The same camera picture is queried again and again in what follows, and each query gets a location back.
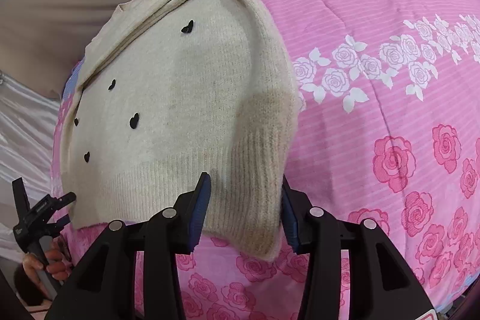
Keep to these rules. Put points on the cream knit sweater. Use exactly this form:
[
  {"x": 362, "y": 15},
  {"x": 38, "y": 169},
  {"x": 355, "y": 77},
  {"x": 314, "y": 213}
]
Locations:
[{"x": 171, "y": 89}]

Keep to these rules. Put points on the pink blue rose bedspread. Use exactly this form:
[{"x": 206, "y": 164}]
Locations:
[{"x": 389, "y": 124}]

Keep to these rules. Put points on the person's left hand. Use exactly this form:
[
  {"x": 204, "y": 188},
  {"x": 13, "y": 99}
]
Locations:
[{"x": 57, "y": 265}]

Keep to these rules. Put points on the white satin curtain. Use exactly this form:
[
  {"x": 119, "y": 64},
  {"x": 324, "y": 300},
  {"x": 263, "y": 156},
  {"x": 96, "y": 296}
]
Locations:
[{"x": 27, "y": 134}]

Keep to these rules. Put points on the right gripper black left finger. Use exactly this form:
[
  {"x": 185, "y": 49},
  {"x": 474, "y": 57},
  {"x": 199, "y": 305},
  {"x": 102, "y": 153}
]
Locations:
[{"x": 102, "y": 283}]

